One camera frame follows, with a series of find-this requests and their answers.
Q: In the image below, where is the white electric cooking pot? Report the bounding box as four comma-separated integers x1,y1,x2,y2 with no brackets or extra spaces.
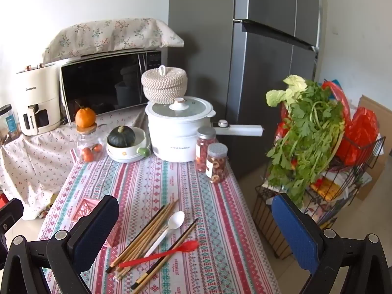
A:
145,96,264,163

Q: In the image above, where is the yellow snack packet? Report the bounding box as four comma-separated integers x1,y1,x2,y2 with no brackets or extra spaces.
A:
311,178,346,203

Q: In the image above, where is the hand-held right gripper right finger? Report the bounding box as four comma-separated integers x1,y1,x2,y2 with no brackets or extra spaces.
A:
271,193,392,294

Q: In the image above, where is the dark green squash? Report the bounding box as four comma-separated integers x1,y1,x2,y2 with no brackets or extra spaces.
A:
107,125,136,148

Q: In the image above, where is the bunch of green celery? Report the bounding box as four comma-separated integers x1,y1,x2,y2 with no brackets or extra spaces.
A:
265,75,345,209

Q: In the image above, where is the dark brown chopstick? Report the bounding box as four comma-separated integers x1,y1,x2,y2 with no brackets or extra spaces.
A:
131,218,199,290
134,220,199,292

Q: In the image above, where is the white glass pot lid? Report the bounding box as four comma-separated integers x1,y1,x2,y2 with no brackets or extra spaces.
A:
146,96,213,120

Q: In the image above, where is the red plastic spoon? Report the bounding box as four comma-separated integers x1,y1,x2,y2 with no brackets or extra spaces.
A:
118,240,199,269

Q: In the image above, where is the bamboo lid glass jar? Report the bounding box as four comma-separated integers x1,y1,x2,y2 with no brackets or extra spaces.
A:
76,123,105,163

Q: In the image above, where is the cardboard box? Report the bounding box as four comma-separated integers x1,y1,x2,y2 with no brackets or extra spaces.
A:
357,95,392,201

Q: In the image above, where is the large orange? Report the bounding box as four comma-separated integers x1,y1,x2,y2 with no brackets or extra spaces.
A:
75,107,96,128

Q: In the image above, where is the white air fryer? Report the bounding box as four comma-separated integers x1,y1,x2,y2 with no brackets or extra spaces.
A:
16,63,63,136

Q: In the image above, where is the woven lidded basket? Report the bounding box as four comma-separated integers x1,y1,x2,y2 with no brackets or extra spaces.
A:
141,65,188,103

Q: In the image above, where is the pink perforated plastic basket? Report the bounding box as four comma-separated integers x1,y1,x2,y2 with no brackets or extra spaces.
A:
70,197,123,248

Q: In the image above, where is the blue label glass jar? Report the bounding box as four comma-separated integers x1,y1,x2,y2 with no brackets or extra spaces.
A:
0,104,22,146

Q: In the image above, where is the black microwave oven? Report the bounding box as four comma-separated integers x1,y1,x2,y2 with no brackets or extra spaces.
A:
59,49,168,126

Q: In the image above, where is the jar of red dried fruit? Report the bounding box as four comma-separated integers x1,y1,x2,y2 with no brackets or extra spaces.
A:
195,126,217,173

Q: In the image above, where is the red plastic bag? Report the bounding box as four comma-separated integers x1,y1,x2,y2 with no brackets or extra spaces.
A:
337,107,380,166
321,81,351,123

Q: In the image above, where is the white plastic spoon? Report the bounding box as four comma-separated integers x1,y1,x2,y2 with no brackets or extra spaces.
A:
142,211,186,258

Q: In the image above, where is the floral appliance cover cloth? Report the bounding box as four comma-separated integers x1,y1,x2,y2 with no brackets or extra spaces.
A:
42,18,184,65

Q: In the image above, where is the black wire rack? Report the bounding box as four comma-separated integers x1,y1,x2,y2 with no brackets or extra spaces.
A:
253,135,386,259

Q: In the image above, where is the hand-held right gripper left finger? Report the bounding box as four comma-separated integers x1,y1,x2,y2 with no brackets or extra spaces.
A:
3,194,120,294

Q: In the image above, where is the black chopstick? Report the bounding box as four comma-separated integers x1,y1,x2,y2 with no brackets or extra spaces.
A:
106,204,166,274

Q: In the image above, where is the white floral tablecloth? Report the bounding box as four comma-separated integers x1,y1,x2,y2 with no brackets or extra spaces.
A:
0,109,147,221

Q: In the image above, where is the jar of dried hawthorn slices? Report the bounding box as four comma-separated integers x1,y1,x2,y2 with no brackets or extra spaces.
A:
206,143,229,184

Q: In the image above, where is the white bowl with green handle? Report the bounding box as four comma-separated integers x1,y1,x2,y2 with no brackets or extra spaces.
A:
106,127,151,163

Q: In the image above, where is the grey refrigerator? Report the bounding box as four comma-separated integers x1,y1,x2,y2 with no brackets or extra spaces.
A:
168,0,320,180

